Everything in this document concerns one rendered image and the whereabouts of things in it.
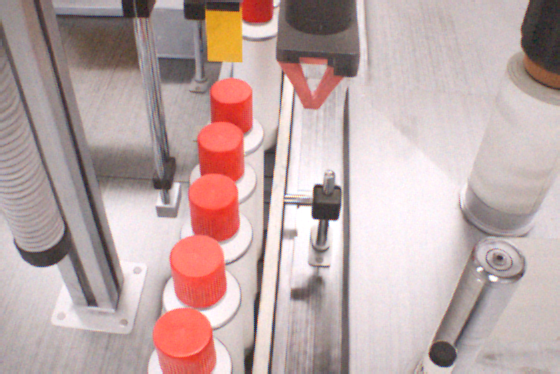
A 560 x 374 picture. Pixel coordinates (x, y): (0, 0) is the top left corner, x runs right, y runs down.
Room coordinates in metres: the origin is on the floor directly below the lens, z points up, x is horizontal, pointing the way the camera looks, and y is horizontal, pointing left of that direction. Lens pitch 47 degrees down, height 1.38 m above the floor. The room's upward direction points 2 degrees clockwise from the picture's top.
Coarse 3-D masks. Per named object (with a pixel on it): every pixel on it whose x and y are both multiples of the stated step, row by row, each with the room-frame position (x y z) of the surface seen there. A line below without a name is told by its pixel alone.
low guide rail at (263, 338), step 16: (288, 80) 0.61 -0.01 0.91; (288, 96) 0.58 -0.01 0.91; (288, 112) 0.55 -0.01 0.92; (288, 128) 0.52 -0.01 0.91; (272, 192) 0.42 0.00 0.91; (272, 208) 0.40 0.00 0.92; (272, 224) 0.38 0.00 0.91; (272, 240) 0.36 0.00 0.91; (272, 256) 0.34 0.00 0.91; (272, 272) 0.33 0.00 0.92; (272, 288) 0.31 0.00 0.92; (272, 304) 0.29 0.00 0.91; (272, 320) 0.28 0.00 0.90; (256, 336) 0.26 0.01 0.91; (256, 352) 0.24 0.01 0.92; (256, 368) 0.23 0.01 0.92
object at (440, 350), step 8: (432, 344) 0.17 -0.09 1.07; (440, 344) 0.17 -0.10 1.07; (448, 344) 0.17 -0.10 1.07; (432, 352) 0.17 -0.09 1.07; (440, 352) 0.17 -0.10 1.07; (448, 352) 0.17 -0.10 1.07; (456, 352) 0.17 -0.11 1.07; (432, 360) 0.16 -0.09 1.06; (440, 360) 0.16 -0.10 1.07; (448, 360) 0.16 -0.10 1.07
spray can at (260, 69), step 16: (256, 0) 0.52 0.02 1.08; (272, 0) 0.53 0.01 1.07; (256, 16) 0.52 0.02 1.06; (272, 16) 0.53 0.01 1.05; (256, 32) 0.52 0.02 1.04; (272, 32) 0.52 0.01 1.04; (256, 48) 0.51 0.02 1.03; (272, 48) 0.52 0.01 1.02; (240, 64) 0.52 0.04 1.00; (256, 64) 0.51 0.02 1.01; (272, 64) 0.52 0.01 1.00; (256, 80) 0.51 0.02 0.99; (272, 80) 0.52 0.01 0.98; (256, 96) 0.51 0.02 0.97; (272, 96) 0.52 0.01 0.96; (256, 112) 0.51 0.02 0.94; (272, 112) 0.52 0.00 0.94; (272, 128) 0.52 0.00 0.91; (272, 144) 0.52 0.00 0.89
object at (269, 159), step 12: (288, 144) 0.53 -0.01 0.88; (264, 156) 0.51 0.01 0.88; (264, 168) 0.49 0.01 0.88; (264, 180) 0.47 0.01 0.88; (264, 192) 0.46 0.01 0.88; (264, 204) 0.44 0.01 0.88; (264, 216) 0.42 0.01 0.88; (264, 228) 0.41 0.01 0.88; (264, 240) 0.39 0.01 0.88; (264, 252) 0.37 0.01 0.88; (276, 288) 0.33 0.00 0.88; (252, 360) 0.25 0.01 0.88
